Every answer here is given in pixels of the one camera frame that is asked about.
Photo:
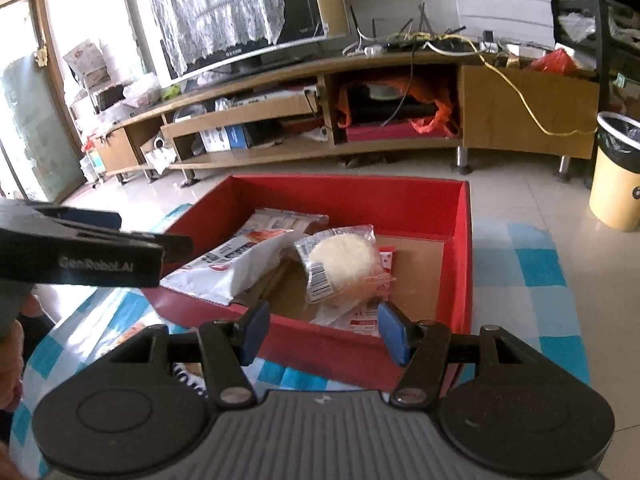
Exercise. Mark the printed cardboard box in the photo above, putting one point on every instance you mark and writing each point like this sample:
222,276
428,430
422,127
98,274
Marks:
87,65

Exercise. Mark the white bread bag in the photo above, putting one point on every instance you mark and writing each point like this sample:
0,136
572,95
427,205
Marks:
290,220

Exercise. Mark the round rice cake packet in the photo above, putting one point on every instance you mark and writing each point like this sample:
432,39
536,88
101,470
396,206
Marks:
340,260

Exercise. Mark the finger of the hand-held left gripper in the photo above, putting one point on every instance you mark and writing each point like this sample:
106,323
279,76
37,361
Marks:
90,220
177,250

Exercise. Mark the white plastic drawer cart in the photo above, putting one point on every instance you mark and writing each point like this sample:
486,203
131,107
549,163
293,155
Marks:
92,170

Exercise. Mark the white plastic bag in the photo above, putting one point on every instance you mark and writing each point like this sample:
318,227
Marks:
577,27

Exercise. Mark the yellow trash bin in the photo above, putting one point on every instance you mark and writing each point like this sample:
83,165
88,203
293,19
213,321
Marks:
615,195

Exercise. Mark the black appliance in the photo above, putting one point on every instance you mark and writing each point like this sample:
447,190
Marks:
380,105

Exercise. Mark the red cardboard box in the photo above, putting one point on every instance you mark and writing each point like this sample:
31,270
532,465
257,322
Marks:
430,210

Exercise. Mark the white lace cloth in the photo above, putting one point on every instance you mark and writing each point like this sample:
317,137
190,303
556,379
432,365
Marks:
215,10

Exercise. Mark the red plastic bag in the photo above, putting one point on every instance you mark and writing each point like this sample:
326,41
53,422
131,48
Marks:
557,62

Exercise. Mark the white power strip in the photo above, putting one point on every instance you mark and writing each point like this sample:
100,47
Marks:
372,50

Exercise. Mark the red white sachet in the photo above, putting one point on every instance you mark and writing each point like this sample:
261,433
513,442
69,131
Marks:
386,260
360,320

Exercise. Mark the orange plastic bag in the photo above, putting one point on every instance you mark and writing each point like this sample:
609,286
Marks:
445,117

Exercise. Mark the blue white carton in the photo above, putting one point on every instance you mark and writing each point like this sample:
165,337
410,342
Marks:
235,137

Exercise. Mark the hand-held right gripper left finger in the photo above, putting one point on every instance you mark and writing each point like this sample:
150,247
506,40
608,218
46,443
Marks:
255,331

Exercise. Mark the blue checked tablecloth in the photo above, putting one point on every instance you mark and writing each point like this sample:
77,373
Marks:
525,270

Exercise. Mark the open cardboard box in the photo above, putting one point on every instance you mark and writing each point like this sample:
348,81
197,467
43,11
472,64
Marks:
157,157

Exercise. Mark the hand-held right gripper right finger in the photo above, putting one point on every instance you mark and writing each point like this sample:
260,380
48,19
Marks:
392,333

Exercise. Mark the black router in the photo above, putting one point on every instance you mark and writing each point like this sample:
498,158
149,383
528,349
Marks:
440,46

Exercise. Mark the person's left hand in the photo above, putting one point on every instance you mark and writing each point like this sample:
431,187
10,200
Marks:
12,360

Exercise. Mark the black television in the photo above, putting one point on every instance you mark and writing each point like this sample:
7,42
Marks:
300,0

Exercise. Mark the wooden television stand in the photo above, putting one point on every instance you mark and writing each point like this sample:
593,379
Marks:
525,110

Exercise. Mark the white printed snack bag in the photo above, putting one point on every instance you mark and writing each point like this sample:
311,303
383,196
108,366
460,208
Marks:
225,275

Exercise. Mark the pile of plastic packets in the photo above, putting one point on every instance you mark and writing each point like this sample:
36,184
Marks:
142,90

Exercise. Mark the black storage rack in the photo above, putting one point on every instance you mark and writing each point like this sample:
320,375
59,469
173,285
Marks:
595,20

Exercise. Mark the black woven basket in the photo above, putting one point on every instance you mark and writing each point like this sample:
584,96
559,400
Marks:
110,97

